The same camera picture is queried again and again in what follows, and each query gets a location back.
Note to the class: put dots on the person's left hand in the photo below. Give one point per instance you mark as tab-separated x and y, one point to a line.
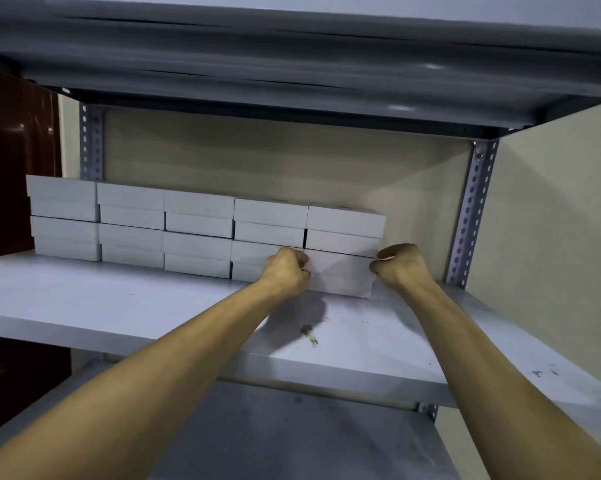
285	275

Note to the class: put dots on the person's right hand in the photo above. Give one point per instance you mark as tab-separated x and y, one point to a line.
400	267

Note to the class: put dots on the tidy row of white boxes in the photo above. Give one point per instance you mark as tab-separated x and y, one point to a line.
160	225

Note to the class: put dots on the white metal shelving rack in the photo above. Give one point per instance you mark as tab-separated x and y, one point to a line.
280	45

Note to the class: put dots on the person's left forearm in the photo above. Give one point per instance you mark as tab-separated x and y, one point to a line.
120	395

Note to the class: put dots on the person's right forearm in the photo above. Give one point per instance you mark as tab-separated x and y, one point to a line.
520	395

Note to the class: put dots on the dark wooden door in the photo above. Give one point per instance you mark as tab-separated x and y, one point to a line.
15	195

